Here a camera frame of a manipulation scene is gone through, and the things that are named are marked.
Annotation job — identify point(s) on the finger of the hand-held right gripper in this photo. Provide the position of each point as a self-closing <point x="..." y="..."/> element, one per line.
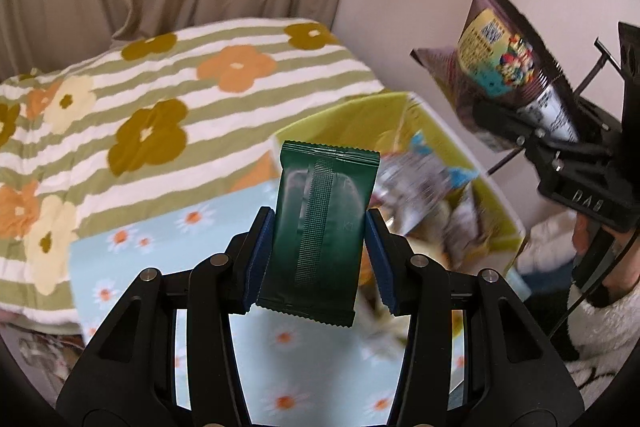
<point x="505" y="124"/>
<point x="595" y="124"/>

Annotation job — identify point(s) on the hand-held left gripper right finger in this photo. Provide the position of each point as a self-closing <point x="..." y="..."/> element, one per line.
<point x="380" y="257"/>

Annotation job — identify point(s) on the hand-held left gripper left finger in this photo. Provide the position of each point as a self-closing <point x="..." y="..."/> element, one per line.
<point x="257" y="252"/>

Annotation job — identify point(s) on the dark green snack packet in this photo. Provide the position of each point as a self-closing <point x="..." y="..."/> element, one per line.
<point x="320" y="232"/>

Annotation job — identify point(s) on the dark brown snack bag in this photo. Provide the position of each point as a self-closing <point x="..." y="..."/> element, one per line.
<point x="500" y="57"/>

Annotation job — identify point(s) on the pile of assorted snack packets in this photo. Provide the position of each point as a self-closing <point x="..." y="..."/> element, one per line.
<point x="425" y="187"/>

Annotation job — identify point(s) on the yellow-green storage bin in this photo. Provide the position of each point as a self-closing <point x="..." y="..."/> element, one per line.
<point x="350" y="117"/>

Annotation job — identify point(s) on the person's right hand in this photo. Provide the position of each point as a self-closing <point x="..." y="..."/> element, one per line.
<point x="582" y="239"/>

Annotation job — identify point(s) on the light blue daisy cloth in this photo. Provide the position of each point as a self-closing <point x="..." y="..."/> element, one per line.
<point x="150" y="257"/>

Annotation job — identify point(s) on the green striped floral blanket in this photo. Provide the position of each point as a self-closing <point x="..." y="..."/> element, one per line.
<point x="125" y="82"/>

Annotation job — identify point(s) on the grey patterned sheet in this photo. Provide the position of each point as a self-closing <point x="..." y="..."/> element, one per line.
<point x="45" y="352"/>

